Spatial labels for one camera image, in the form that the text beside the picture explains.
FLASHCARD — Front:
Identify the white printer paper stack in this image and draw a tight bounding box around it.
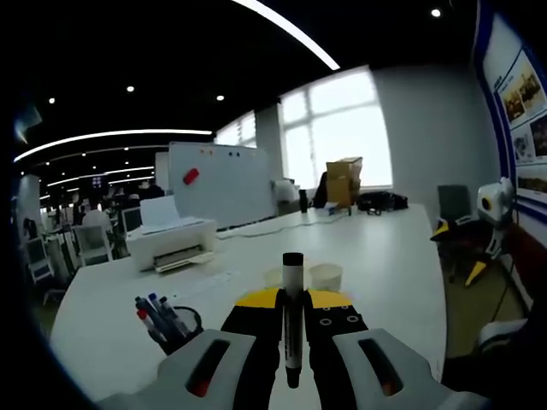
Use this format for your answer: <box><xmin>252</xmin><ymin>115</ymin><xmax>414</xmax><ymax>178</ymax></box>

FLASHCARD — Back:
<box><xmin>139</xmin><ymin>195</ymin><xmax>180</xmax><ymax>234</ymax></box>

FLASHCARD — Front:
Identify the dark cloth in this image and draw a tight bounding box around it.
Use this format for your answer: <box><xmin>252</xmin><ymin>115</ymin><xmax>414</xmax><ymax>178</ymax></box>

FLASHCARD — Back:
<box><xmin>314</xmin><ymin>170</ymin><xmax>329</xmax><ymax>209</ymax></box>

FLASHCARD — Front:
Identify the white standing whiteboard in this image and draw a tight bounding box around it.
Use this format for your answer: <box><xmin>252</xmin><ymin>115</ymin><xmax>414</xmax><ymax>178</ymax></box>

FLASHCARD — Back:
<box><xmin>168</xmin><ymin>142</ymin><xmax>277</xmax><ymax>231</ymax></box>

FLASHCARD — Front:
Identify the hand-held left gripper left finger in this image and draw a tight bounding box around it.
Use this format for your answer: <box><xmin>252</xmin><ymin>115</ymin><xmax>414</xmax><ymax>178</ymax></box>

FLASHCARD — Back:
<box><xmin>97</xmin><ymin>287</ymin><xmax>285</xmax><ymax>410</ymax></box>

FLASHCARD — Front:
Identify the white worn device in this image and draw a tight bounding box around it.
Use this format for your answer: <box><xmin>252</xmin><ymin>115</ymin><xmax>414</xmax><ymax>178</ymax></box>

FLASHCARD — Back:
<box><xmin>478</xmin><ymin>318</ymin><xmax>531</xmax><ymax>352</ymax></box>

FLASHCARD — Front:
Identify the black cap whiteboard marker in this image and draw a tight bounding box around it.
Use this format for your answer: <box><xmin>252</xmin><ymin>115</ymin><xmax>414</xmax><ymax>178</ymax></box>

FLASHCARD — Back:
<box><xmin>281</xmin><ymin>252</ymin><xmax>307</xmax><ymax>389</ymax></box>
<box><xmin>158</xmin><ymin>296</ymin><xmax>189</xmax><ymax>334</ymax></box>

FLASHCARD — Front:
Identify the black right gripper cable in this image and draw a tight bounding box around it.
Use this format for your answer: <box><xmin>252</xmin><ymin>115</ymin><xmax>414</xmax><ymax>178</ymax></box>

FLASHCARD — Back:
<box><xmin>489</xmin><ymin>268</ymin><xmax>514</xmax><ymax>321</ymax></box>

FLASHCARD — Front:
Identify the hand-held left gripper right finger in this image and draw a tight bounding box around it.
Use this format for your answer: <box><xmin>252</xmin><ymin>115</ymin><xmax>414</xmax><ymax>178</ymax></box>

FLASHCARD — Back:
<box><xmin>303</xmin><ymin>288</ymin><xmax>491</xmax><ymax>410</ymax></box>

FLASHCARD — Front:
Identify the person's black clothing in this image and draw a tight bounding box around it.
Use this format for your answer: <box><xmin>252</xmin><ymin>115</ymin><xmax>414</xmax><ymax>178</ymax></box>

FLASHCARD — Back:
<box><xmin>439</xmin><ymin>337</ymin><xmax>547</xmax><ymax>410</ymax></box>

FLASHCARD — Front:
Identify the white office chair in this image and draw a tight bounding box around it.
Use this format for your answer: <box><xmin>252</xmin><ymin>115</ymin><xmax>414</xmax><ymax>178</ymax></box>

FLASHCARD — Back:
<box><xmin>72</xmin><ymin>225</ymin><xmax>115</xmax><ymax>268</ymax></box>
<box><xmin>121</xmin><ymin>207</ymin><xmax>142</xmax><ymax>234</ymax></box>
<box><xmin>25</xmin><ymin>237</ymin><xmax>56</xmax><ymax>285</ymax></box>

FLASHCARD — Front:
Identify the brown cardboard box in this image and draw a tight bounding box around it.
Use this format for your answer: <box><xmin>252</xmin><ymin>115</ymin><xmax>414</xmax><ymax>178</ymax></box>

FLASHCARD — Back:
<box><xmin>325</xmin><ymin>156</ymin><xmax>364</xmax><ymax>179</ymax></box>
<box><xmin>326</xmin><ymin>174</ymin><xmax>362</xmax><ymax>209</ymax></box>

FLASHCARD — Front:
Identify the blue white wall poster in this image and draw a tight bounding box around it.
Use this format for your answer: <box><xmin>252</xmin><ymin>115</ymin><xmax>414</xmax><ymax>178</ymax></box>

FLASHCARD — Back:
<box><xmin>472</xmin><ymin>10</ymin><xmax>547</xmax><ymax>240</ymax></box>

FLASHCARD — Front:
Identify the black bag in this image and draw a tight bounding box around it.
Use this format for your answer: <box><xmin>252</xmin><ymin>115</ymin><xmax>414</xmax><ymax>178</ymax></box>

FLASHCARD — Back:
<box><xmin>356</xmin><ymin>190</ymin><xmax>409</xmax><ymax>214</ymax></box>

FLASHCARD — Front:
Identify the large bright window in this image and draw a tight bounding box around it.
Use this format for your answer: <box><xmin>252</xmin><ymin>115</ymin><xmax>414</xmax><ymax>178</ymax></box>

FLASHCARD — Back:
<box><xmin>213</xmin><ymin>66</ymin><xmax>393</xmax><ymax>189</ymax></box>

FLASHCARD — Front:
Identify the wide curved ceiling light strip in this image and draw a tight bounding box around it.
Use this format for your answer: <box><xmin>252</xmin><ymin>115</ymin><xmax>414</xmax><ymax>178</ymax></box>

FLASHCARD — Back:
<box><xmin>232</xmin><ymin>0</ymin><xmax>342</xmax><ymax>72</ymax></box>

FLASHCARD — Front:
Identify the white plastic container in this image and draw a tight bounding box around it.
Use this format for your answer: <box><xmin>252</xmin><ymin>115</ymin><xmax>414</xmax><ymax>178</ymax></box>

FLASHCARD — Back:
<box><xmin>273</xmin><ymin>179</ymin><xmax>300</xmax><ymax>202</ymax></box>

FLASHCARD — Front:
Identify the grey office chair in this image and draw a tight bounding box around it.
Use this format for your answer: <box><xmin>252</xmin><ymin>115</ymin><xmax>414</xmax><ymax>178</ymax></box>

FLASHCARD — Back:
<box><xmin>436</xmin><ymin>184</ymin><xmax>479</xmax><ymax>278</ymax></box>

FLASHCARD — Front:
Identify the white green-print paper cup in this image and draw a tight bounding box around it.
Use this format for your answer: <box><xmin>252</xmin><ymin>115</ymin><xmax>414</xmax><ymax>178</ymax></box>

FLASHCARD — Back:
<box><xmin>308</xmin><ymin>263</ymin><xmax>344</xmax><ymax>292</ymax></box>
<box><xmin>263</xmin><ymin>267</ymin><xmax>285</xmax><ymax>288</ymax></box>

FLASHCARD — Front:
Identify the thin curved ceiling light strip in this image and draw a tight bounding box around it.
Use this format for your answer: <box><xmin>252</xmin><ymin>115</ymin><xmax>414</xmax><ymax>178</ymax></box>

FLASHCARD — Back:
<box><xmin>12</xmin><ymin>129</ymin><xmax>214</xmax><ymax>163</ymax></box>

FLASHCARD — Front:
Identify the black mesh pen holder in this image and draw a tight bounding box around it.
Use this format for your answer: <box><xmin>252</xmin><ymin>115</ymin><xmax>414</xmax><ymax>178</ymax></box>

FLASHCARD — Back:
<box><xmin>160</xmin><ymin>305</ymin><xmax>204</xmax><ymax>356</ymax></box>

